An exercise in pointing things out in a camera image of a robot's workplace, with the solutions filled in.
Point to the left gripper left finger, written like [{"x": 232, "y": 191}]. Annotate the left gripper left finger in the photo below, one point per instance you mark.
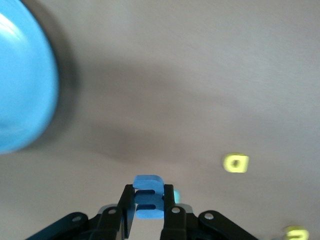
[{"x": 110, "y": 225}]

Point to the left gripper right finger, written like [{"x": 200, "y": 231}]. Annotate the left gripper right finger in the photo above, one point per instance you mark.
[{"x": 175, "y": 225}]

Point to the blue foam letter m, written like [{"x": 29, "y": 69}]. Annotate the blue foam letter m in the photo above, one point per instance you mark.
[{"x": 148, "y": 197}]

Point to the yellow foam letter a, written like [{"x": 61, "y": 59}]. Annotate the yellow foam letter a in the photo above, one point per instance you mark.
[{"x": 236, "y": 163}]

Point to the yellow foam letter u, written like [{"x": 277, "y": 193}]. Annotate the yellow foam letter u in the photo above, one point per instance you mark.
[{"x": 296, "y": 233}]

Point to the blue plate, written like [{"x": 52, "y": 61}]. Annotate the blue plate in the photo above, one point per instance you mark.
[{"x": 25, "y": 82}]

